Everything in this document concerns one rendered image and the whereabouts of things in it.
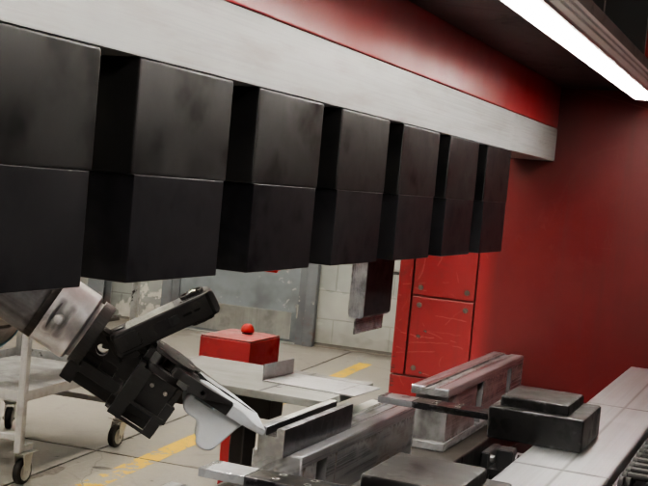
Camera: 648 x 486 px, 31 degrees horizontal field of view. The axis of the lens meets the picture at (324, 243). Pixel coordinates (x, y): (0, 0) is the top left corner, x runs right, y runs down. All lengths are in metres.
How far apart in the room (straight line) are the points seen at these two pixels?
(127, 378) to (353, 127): 0.35
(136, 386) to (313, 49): 0.38
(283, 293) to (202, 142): 8.08
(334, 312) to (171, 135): 8.05
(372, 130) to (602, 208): 1.01
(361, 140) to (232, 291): 7.91
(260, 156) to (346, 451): 0.46
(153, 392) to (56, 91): 0.49
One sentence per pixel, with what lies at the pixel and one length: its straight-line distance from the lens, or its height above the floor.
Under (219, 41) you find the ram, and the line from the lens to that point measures 0.97.
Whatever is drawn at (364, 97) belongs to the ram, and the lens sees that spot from 1.28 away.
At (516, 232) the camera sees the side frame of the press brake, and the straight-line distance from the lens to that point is 2.29.
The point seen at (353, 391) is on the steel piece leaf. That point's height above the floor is 1.00.
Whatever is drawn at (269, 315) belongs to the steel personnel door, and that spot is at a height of 0.19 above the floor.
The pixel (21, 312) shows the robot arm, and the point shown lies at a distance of 1.20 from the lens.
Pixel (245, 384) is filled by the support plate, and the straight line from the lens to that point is 1.49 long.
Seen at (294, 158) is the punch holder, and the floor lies 1.28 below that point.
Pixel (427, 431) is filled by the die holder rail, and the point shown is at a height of 0.90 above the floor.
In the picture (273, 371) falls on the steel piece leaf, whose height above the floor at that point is 1.01.
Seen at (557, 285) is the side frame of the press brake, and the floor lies 1.10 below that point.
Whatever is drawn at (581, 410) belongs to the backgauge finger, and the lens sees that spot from 1.42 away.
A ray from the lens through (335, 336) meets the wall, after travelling 8.95.
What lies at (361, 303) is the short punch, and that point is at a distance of 1.43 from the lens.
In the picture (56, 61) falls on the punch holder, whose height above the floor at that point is 1.32.
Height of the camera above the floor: 1.26
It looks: 3 degrees down
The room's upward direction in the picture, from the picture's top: 5 degrees clockwise
